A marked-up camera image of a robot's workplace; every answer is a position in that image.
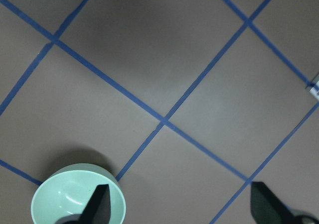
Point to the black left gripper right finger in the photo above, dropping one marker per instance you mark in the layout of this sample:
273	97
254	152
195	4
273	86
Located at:
267	208

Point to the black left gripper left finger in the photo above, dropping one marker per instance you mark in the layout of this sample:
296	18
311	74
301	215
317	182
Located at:
97	210

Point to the green bowl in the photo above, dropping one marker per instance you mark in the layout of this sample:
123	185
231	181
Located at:
65	194

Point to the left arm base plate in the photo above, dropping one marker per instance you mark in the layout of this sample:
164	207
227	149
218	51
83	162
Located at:
313	88

